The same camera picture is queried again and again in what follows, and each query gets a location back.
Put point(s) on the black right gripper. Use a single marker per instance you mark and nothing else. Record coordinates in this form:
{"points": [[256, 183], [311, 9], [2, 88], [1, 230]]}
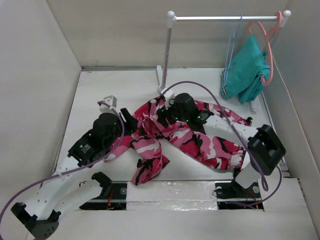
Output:
{"points": [[162, 113]]}

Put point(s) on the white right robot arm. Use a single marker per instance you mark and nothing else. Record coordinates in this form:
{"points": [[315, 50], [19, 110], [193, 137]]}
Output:
{"points": [[262, 144]]}

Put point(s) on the blue wire hanger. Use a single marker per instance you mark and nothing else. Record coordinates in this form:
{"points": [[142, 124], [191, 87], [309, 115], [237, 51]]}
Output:
{"points": [[230, 49]]}

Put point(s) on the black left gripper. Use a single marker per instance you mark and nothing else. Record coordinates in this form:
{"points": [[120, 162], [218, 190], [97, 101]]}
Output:
{"points": [[130, 122]]}

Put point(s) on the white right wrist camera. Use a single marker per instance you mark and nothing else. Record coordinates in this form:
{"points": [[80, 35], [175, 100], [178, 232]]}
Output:
{"points": [[168, 96]]}

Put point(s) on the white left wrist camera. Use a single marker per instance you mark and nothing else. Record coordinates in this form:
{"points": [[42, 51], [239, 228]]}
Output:
{"points": [[107, 104]]}

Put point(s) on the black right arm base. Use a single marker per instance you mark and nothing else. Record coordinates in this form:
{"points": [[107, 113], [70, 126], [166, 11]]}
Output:
{"points": [[237, 199]]}

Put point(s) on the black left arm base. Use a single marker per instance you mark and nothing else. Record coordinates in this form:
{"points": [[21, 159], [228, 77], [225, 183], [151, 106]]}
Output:
{"points": [[113, 198]]}

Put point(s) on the pink plastic hanger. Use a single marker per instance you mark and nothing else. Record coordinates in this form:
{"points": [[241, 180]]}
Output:
{"points": [[269, 55]]}

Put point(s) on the pink camouflage trousers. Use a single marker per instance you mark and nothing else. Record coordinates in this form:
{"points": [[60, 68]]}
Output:
{"points": [[212, 151]]}

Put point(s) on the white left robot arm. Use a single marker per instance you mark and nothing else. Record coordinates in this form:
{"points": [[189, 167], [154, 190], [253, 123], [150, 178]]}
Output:
{"points": [[42, 214]]}

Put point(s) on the teal garment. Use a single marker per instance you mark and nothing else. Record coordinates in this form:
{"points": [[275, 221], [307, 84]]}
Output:
{"points": [[242, 76]]}

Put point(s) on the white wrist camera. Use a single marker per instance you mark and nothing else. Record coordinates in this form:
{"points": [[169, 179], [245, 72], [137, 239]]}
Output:
{"points": [[107, 104], [168, 96]]}

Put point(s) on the white clothes rack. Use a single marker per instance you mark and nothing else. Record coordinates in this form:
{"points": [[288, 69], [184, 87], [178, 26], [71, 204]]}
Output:
{"points": [[202, 40]]}

